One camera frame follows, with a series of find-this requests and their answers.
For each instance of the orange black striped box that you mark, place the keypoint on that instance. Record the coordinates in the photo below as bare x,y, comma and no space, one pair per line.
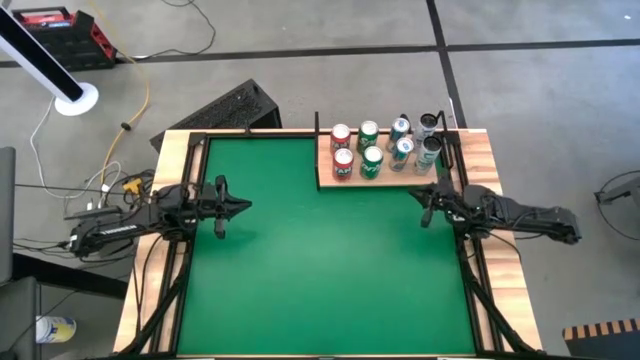
600,345

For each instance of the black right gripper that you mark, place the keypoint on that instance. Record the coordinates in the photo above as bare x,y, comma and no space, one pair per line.
462,205

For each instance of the white Celsius Arctic Vibe can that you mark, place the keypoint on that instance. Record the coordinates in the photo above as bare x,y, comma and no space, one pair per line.
428,121
430,147

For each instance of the red Fanta can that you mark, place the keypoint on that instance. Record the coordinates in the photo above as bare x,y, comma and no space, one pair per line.
341,134
343,159

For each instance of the green table mat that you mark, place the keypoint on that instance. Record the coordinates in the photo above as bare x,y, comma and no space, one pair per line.
300,275

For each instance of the white yellow wipes canister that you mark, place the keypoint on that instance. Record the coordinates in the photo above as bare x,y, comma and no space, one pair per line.
55,330

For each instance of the black power strip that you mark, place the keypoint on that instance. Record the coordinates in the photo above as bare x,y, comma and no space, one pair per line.
90,212

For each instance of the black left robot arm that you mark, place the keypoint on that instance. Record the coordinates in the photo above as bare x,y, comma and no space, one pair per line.
115,231

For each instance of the red black toolbox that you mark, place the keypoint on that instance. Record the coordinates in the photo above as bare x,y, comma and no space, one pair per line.
65,40

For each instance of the black perforated computer case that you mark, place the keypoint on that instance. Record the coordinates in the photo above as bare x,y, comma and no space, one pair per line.
230,107

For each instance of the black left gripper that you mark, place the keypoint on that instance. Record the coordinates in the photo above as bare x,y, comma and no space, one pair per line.
197,202

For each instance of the grey metal stand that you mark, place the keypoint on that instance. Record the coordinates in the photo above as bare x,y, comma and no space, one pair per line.
620,192

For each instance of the green Sprite can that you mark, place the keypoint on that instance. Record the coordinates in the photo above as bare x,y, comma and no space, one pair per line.
369,130
372,156

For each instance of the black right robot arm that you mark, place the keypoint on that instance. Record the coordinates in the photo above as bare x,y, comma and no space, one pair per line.
540,222

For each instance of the grey cabinet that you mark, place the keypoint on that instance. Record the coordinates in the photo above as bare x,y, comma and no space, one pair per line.
6,215

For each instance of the blue Red Bull can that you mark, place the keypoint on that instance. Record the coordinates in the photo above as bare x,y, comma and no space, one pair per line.
404,146
400,125

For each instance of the white floor stand round base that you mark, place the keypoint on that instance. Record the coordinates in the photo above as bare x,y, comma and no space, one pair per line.
75,100

